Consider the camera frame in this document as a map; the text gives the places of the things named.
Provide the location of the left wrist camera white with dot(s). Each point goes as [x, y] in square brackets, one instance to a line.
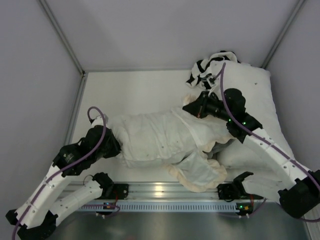
[100, 121]

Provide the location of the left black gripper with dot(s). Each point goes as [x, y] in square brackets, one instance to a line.
[113, 144]

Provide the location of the grey cream ruffled pillowcase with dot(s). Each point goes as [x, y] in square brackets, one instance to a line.
[198, 171]

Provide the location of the bare white pillow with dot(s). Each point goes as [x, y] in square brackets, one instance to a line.
[255, 86]

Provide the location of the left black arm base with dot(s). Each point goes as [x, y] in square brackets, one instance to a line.
[119, 191]

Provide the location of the black white striped cloth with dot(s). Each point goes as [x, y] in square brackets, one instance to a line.
[201, 69]

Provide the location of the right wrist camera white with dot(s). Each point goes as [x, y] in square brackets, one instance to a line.
[210, 84]

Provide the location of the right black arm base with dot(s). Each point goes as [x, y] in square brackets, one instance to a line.
[234, 190]

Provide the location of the aluminium mounting rail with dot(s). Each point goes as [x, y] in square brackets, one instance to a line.
[168, 191]

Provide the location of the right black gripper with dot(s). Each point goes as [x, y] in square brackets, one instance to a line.
[197, 105]

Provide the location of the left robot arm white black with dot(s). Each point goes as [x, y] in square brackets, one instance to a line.
[43, 212]

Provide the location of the right aluminium frame post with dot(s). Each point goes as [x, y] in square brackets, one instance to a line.
[293, 15]

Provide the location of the slotted grey cable duct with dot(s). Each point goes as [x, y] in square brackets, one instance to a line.
[194, 207]

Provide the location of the aluminium frame post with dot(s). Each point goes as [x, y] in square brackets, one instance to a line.
[293, 15]
[61, 35]

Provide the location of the left aluminium frame post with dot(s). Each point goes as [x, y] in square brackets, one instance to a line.
[61, 35]

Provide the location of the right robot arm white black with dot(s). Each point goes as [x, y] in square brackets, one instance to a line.
[298, 189]

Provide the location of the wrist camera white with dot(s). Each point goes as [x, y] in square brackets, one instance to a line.
[210, 84]
[100, 121]

